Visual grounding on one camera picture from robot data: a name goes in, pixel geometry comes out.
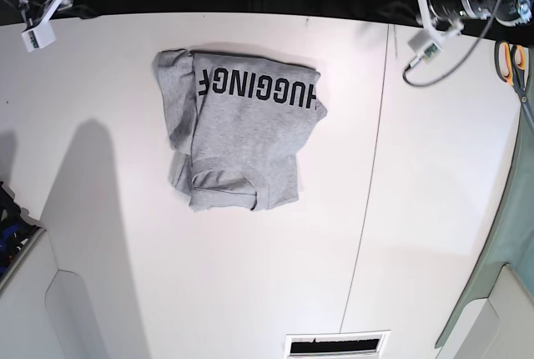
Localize bin with blue items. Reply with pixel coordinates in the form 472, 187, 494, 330
1, 180, 44, 289

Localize grey t-shirt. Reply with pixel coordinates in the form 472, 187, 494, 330
154, 49, 327, 211

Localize black braided cable right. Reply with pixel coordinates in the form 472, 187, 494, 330
402, 0, 508, 88

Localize orange handled scissors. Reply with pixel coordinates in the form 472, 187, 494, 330
494, 41, 533, 132

